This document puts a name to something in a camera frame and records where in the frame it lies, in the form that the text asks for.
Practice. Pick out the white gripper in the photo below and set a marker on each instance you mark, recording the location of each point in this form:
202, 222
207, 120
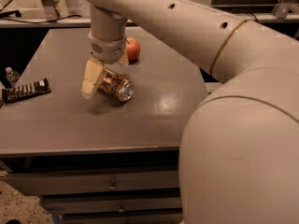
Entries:
107, 50

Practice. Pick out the orange soda can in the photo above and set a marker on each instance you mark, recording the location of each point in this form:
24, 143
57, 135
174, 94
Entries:
117, 85

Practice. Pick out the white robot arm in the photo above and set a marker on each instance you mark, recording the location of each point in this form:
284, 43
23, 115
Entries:
239, 152

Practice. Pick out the red apple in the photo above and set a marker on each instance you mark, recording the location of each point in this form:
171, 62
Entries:
132, 48

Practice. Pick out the clear plastic water bottle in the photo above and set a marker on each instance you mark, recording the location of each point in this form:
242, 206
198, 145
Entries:
12, 76

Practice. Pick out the grey drawer cabinet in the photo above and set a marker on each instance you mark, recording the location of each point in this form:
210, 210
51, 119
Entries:
63, 131

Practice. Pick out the dark snack bar wrapper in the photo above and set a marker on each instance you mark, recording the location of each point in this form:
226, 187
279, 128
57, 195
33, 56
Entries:
25, 91

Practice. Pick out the top grey drawer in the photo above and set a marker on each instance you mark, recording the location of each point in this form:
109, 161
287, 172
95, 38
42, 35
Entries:
90, 181

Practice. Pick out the grey drawer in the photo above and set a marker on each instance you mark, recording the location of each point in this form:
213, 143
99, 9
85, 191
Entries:
112, 202
154, 216
90, 181

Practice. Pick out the middle grey drawer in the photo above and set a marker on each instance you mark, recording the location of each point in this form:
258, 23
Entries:
112, 202

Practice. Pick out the bottom grey drawer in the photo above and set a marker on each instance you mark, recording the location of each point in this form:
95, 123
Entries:
154, 216

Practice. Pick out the aluminium frame rail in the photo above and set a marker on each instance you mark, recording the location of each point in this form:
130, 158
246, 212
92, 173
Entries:
84, 22

